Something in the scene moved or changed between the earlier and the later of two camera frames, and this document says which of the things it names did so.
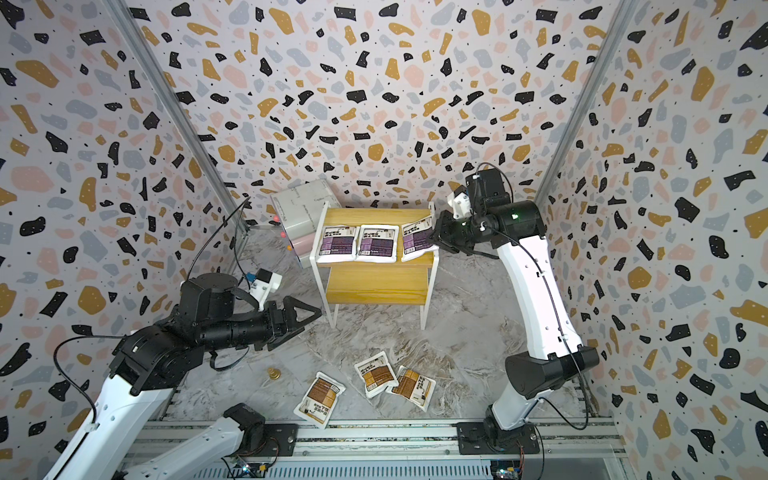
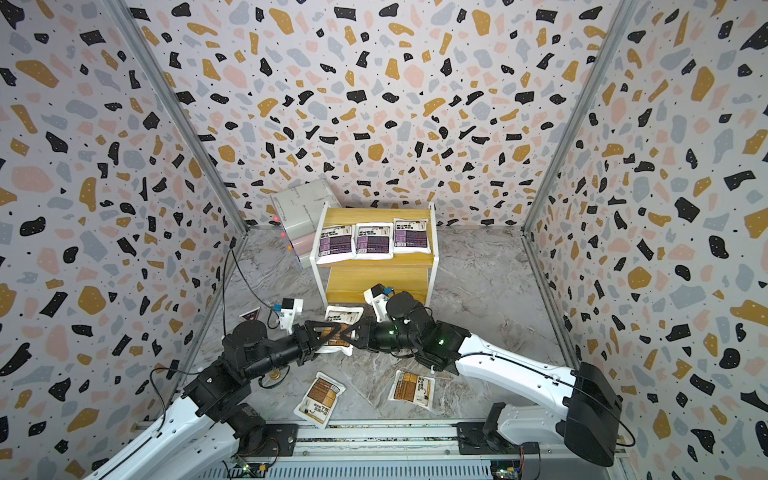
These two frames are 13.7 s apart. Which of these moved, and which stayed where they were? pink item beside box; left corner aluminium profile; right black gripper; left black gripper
Moved: right black gripper; left black gripper
Stayed: left corner aluminium profile; pink item beside box
